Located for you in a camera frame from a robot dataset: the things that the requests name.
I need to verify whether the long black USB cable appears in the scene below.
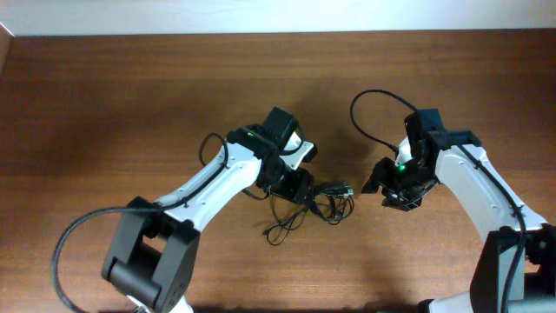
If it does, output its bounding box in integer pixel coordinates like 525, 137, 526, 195
261, 193, 314, 247

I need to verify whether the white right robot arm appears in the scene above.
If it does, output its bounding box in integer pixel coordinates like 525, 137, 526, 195
361, 109, 555, 313

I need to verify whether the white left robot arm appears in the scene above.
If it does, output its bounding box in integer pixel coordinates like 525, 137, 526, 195
101, 107, 317, 312

